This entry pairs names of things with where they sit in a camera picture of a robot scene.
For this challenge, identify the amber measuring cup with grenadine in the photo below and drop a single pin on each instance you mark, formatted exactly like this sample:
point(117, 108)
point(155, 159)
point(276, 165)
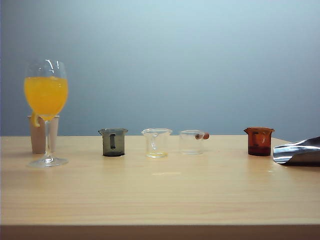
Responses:
point(260, 147)

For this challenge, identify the yellow citrus peel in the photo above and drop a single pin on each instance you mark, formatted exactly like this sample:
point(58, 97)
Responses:
point(35, 121)

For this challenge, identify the beige paper cup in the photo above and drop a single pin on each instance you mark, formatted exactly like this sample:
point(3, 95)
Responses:
point(37, 140)

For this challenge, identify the dark grey measuring cup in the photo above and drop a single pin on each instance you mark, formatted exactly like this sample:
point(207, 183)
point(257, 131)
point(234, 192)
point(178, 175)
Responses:
point(119, 143)

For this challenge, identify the wine glass with orange drink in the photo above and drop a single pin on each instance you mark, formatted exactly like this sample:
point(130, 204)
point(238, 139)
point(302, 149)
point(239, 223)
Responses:
point(46, 100)

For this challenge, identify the clear measuring cup yellow residue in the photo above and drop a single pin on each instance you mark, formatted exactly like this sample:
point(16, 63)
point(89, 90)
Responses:
point(160, 143)

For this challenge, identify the shiny metal scoop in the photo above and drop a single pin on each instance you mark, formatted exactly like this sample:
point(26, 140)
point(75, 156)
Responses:
point(297, 153)

